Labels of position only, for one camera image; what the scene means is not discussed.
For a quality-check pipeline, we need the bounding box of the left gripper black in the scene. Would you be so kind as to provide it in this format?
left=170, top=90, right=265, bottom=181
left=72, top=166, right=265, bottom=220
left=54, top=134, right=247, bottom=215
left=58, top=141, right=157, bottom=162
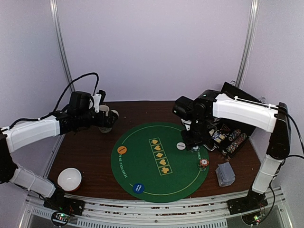
left=77, top=110, right=117, bottom=128

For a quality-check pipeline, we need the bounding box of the poker chip stack edge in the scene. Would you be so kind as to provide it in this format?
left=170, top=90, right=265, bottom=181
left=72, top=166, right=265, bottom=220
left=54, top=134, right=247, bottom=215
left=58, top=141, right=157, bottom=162
left=199, top=159, right=209, bottom=171

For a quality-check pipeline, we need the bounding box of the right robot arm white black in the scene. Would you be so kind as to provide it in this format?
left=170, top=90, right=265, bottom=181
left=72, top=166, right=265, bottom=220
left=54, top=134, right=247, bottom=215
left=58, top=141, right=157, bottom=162
left=172, top=90, right=291, bottom=210

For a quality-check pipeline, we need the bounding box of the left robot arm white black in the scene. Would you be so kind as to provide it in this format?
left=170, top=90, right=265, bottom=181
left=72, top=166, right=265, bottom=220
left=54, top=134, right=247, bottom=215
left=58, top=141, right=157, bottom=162
left=0, top=110, right=119, bottom=211

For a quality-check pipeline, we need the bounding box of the decorated ceramic mug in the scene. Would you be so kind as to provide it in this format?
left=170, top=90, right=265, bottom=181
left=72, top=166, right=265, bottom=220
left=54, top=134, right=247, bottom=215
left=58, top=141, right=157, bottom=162
left=99, top=105, right=112, bottom=133

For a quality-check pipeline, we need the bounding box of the white dealer button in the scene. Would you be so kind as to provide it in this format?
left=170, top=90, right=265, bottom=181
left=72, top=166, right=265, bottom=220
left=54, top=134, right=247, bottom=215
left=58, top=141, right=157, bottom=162
left=176, top=142, right=186, bottom=150

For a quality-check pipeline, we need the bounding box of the blue boxed card deck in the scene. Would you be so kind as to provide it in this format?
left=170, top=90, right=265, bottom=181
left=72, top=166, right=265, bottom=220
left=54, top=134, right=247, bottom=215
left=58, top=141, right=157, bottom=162
left=211, top=132, right=227, bottom=143

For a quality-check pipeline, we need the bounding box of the triangular black card guard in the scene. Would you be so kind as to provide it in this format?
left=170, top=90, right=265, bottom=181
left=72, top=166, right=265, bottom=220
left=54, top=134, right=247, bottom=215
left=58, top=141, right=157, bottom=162
left=220, top=124, right=230, bottom=133

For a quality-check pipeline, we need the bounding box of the black poker chip case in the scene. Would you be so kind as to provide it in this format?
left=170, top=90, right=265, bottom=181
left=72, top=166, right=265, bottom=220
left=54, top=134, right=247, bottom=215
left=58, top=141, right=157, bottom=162
left=206, top=82, right=265, bottom=159

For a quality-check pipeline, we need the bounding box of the orange big blind button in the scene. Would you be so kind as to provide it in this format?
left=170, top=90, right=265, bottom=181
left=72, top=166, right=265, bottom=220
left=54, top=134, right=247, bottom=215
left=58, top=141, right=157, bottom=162
left=117, top=146, right=127, bottom=154

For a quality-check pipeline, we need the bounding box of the chip row in case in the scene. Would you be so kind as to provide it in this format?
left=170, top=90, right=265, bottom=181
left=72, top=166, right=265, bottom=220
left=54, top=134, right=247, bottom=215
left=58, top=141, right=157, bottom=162
left=226, top=133, right=247, bottom=156
left=228, top=129, right=241, bottom=142

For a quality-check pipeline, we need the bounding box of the round green poker mat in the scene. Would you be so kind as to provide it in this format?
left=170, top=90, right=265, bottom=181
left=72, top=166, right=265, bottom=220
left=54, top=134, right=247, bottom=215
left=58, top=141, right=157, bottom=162
left=111, top=122, right=210, bottom=203

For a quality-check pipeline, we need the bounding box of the loose playing card deck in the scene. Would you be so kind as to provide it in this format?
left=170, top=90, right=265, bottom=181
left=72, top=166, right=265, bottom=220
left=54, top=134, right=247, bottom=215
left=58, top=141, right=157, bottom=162
left=215, top=162, right=236, bottom=187

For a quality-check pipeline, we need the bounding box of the white bowl red outside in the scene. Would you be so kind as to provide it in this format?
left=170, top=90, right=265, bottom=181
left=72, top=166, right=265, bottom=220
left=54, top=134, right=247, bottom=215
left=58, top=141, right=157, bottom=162
left=57, top=167, right=82, bottom=192

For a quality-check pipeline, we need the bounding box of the blue small blind button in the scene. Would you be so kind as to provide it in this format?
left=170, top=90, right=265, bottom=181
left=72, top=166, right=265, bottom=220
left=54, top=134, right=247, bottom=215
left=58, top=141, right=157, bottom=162
left=133, top=183, right=145, bottom=194

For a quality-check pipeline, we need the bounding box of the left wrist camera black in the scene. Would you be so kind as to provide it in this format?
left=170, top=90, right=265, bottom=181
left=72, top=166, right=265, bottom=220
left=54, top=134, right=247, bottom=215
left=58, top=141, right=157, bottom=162
left=67, top=91, right=91, bottom=113

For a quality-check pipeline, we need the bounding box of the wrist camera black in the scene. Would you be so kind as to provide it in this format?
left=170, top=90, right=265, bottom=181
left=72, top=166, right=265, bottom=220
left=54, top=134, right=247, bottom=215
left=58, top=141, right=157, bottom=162
left=172, top=96, right=194, bottom=120
left=67, top=91, right=91, bottom=113

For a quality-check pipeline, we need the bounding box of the chrome case handle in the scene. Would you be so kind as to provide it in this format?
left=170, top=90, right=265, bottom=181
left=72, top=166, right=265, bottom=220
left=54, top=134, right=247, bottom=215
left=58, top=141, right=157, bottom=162
left=204, top=145, right=218, bottom=151

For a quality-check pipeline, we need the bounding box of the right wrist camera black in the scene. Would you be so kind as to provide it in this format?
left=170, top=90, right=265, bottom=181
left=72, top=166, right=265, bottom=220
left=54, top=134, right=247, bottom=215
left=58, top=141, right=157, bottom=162
left=172, top=96, right=194, bottom=120

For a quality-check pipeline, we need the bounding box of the left black cable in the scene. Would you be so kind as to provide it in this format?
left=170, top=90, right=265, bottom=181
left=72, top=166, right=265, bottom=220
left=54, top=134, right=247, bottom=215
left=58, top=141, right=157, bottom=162
left=54, top=72, right=100, bottom=112

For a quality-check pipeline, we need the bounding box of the black cable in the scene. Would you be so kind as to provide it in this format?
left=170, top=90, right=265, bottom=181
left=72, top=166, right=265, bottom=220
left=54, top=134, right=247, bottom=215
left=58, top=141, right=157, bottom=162
left=54, top=72, right=100, bottom=112
left=285, top=111, right=304, bottom=159

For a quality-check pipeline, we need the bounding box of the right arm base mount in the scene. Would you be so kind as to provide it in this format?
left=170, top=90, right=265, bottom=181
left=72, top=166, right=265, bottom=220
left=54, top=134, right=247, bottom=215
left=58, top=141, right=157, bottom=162
left=227, top=196, right=268, bottom=215

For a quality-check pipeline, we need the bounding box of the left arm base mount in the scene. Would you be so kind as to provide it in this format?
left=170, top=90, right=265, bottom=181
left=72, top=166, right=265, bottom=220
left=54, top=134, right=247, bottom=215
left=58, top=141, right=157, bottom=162
left=43, top=192, right=85, bottom=216

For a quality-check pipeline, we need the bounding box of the aluminium rail frame front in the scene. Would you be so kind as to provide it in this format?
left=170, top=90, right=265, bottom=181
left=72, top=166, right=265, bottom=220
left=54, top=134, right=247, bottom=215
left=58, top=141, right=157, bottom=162
left=17, top=188, right=294, bottom=228

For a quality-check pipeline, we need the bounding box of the right black cable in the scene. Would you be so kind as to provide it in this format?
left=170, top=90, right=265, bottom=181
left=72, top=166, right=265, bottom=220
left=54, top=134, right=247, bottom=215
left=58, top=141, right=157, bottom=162
left=285, top=111, right=304, bottom=159

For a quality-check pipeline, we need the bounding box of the left aluminium post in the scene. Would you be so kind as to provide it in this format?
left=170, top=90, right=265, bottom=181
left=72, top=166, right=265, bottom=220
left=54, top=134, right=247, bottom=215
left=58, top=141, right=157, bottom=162
left=49, top=0, right=72, bottom=83

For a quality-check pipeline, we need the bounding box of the aluminium post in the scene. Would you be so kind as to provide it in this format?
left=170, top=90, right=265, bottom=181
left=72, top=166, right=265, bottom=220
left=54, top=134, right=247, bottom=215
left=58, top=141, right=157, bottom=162
left=235, top=0, right=260, bottom=88
left=49, top=0, right=72, bottom=83

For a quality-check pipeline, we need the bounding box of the right aluminium post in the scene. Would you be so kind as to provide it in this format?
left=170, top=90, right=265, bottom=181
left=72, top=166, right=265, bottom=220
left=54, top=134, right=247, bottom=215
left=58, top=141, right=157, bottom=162
left=235, top=0, right=260, bottom=88

